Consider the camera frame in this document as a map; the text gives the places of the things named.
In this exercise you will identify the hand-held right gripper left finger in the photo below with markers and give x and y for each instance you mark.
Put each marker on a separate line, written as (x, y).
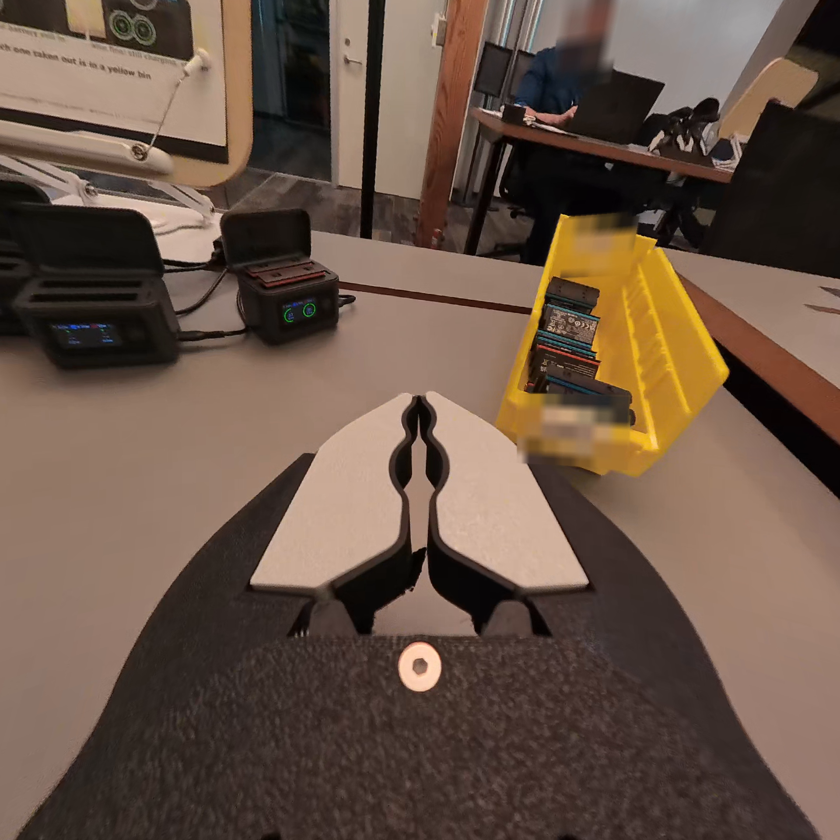
(334, 512)

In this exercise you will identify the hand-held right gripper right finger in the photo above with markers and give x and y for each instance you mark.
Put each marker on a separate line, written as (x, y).
(505, 512)

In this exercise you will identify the row of black batteries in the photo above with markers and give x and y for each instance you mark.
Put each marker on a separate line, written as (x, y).
(571, 328)

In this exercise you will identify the black battery red edge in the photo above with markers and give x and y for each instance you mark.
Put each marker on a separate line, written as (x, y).
(295, 281)
(279, 269)

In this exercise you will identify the yellow plastic bin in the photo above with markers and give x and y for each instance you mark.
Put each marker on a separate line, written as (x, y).
(669, 341)

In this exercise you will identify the black battery charging case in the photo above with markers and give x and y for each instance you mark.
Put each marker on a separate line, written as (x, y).
(92, 243)
(262, 236)
(19, 216)

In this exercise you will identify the small red floor object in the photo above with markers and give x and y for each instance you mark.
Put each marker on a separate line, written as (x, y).
(436, 237)

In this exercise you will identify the long wooden desk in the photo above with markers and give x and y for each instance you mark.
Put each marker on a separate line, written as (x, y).
(774, 308)

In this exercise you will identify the wooden background desk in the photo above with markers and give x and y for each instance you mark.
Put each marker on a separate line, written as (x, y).
(623, 151)

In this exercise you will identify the brown wooden panel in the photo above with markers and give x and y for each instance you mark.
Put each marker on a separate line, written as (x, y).
(453, 118)

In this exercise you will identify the white door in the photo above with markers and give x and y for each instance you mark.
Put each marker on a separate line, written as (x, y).
(348, 98)

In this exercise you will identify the black office chair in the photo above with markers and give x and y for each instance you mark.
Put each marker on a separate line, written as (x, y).
(781, 197)

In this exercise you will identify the black white headset gear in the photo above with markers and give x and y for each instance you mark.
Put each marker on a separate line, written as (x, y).
(686, 131)

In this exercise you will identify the dark grey laptop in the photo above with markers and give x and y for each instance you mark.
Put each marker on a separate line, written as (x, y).
(617, 102)

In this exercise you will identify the black desk monitor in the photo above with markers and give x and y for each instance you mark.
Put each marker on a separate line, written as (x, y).
(492, 69)

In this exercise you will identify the white board ledge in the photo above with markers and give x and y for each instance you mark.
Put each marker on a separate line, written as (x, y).
(79, 148)

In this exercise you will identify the curved wooden board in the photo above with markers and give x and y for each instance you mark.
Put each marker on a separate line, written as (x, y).
(768, 92)

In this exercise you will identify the printed paper sheet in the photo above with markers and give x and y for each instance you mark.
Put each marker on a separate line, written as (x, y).
(65, 85)

